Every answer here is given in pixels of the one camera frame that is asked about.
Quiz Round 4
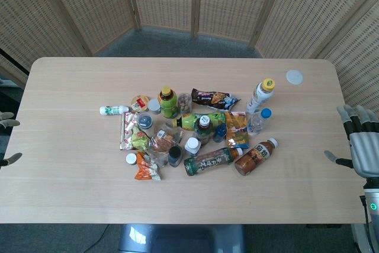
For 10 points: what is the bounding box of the brown milk tea bottle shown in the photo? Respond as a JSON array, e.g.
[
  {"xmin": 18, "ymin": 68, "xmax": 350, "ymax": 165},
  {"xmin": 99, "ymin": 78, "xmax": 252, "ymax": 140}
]
[{"xmin": 234, "ymin": 137, "xmax": 280, "ymax": 177}]

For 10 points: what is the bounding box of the dark green labelled tea bottle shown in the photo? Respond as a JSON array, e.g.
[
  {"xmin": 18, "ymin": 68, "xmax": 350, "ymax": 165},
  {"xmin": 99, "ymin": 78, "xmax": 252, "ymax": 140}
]
[{"xmin": 183, "ymin": 147, "xmax": 243, "ymax": 177}]

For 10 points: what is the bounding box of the orange snack bag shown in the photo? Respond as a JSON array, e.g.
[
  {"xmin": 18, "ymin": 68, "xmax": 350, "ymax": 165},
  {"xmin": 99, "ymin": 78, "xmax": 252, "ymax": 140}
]
[{"xmin": 134, "ymin": 151, "xmax": 163, "ymax": 182}]

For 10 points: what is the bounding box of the white round table grommet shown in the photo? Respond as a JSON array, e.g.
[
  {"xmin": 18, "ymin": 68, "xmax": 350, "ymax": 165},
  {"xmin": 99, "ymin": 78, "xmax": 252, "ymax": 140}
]
[{"xmin": 285, "ymin": 69, "xmax": 304, "ymax": 85}]

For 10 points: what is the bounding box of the small blue bottle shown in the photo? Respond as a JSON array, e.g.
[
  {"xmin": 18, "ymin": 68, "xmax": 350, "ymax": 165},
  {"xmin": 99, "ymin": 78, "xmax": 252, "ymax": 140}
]
[{"xmin": 213, "ymin": 124, "xmax": 227, "ymax": 143}]

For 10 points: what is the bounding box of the bright green bottle yellow cap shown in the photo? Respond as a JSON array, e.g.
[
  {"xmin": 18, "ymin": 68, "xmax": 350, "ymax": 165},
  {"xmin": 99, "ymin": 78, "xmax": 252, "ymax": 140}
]
[{"xmin": 172, "ymin": 111, "xmax": 227, "ymax": 131}]

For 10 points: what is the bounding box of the cream container grey lid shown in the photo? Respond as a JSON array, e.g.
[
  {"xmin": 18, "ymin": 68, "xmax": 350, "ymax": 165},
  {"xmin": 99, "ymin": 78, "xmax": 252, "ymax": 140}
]
[{"xmin": 137, "ymin": 113, "xmax": 155, "ymax": 138}]

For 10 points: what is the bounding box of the white milk bottle green label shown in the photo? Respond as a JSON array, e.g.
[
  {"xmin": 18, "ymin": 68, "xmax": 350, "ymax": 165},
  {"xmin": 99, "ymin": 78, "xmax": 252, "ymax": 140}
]
[{"xmin": 99, "ymin": 104, "xmax": 131, "ymax": 116}]

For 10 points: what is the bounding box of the white bottle yellow cap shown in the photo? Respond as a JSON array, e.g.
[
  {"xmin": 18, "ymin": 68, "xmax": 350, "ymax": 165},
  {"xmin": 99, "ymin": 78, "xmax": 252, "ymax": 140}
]
[{"xmin": 246, "ymin": 78, "xmax": 276, "ymax": 114}]

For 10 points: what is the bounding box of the dark tea bottle white cap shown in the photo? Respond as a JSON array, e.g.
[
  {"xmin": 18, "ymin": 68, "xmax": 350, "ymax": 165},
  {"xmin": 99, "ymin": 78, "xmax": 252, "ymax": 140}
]
[{"xmin": 194, "ymin": 115, "xmax": 214, "ymax": 146}]

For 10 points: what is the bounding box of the clear bag brown pastry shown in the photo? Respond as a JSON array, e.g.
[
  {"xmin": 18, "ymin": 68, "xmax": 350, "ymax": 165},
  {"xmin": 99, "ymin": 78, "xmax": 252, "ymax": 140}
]
[{"xmin": 149, "ymin": 128, "xmax": 183, "ymax": 155}]

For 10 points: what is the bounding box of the yellow chips bag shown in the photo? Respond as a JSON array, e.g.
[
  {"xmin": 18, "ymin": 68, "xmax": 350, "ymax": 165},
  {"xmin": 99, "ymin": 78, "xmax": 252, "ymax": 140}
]
[{"xmin": 225, "ymin": 111, "xmax": 249, "ymax": 149}]

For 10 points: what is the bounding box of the black small jar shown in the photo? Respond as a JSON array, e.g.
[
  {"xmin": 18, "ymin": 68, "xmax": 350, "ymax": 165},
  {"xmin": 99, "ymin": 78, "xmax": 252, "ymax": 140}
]
[{"xmin": 168, "ymin": 146, "xmax": 183, "ymax": 167}]

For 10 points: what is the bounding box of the clear jar of nuts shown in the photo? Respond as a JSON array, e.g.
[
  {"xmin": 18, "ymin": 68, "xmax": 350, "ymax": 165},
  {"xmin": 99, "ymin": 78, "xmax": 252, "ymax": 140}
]
[{"xmin": 177, "ymin": 92, "xmax": 192, "ymax": 114}]

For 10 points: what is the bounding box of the grey lidded small can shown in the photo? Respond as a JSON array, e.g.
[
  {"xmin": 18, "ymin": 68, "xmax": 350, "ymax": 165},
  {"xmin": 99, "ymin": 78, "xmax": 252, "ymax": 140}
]
[{"xmin": 147, "ymin": 98, "xmax": 162, "ymax": 115}]

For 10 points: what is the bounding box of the green tea bottle yellow cap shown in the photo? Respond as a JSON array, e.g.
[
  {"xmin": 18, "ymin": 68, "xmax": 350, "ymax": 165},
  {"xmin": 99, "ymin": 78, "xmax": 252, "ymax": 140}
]
[{"xmin": 158, "ymin": 86, "xmax": 179, "ymax": 119}]

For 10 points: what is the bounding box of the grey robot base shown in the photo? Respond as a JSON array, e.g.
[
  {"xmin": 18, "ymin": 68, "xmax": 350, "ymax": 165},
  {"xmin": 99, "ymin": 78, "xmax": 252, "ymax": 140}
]
[{"xmin": 118, "ymin": 223, "xmax": 246, "ymax": 253}]

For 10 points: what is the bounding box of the clear water bottle blue cap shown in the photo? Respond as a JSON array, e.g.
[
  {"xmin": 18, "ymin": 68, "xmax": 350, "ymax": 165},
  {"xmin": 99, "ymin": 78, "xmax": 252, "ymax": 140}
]
[{"xmin": 247, "ymin": 108, "xmax": 272, "ymax": 137}]

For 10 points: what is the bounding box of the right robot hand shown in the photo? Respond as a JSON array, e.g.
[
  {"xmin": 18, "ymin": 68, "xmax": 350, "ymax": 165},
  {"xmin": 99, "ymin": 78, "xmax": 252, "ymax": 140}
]
[{"xmin": 324, "ymin": 104, "xmax": 379, "ymax": 189}]

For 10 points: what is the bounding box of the green snack bag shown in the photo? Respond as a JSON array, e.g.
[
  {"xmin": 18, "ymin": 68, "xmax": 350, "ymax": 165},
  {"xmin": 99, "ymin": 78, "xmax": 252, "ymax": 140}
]
[{"xmin": 131, "ymin": 127, "xmax": 152, "ymax": 150}]

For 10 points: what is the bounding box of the white capped small jar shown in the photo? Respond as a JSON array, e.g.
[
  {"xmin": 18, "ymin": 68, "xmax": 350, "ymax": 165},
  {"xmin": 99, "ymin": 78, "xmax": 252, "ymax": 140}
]
[{"xmin": 184, "ymin": 137, "xmax": 203, "ymax": 158}]

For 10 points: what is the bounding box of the dark brown snack bag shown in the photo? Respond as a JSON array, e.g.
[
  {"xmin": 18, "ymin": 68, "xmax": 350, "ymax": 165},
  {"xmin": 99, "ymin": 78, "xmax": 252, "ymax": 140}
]
[{"xmin": 191, "ymin": 88, "xmax": 241, "ymax": 110}]

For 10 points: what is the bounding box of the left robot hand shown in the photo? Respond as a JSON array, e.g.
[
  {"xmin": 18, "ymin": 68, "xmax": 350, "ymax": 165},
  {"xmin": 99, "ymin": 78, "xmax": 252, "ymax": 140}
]
[{"xmin": 0, "ymin": 111, "xmax": 23, "ymax": 168}]

